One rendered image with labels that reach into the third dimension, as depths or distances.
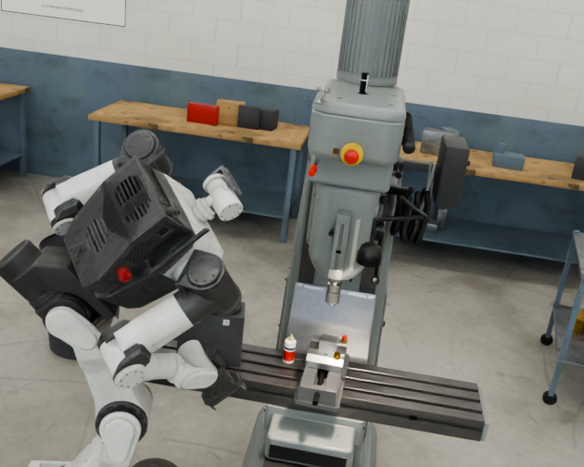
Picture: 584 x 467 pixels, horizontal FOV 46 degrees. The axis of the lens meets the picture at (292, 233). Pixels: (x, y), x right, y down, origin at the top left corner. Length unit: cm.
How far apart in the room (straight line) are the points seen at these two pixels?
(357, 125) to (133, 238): 68
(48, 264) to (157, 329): 35
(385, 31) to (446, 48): 409
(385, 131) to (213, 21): 469
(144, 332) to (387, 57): 116
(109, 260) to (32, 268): 24
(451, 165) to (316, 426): 97
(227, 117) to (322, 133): 416
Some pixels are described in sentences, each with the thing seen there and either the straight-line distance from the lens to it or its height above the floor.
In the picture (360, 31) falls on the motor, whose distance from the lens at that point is 224.
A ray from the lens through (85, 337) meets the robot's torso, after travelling 186.
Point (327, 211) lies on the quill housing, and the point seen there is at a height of 154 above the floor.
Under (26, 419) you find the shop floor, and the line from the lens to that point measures 376.
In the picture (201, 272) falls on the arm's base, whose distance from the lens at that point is 159.
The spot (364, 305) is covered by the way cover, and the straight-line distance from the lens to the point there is 269.
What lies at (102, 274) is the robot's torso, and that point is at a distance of 167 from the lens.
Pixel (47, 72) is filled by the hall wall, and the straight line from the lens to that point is 708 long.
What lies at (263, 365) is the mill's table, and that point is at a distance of 244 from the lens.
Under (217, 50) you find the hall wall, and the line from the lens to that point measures 649.
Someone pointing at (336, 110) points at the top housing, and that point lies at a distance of 188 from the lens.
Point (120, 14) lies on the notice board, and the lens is 673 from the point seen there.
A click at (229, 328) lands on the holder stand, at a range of 236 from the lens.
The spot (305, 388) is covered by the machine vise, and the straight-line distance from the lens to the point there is 224.
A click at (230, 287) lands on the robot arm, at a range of 163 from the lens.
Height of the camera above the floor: 222
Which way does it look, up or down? 21 degrees down
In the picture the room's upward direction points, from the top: 7 degrees clockwise
